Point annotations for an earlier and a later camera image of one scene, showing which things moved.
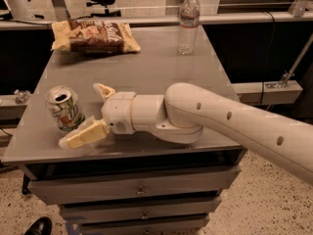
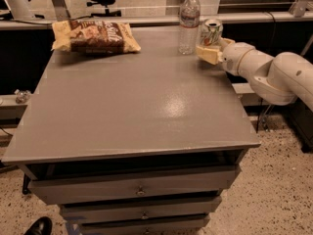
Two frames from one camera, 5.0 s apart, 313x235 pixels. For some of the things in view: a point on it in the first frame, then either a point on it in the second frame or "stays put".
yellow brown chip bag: (88, 37) stays put
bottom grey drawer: (191, 226) stays put
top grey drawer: (133, 186) stays put
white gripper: (117, 112) to (232, 58)
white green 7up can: (64, 104) to (211, 31)
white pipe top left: (17, 1) stays put
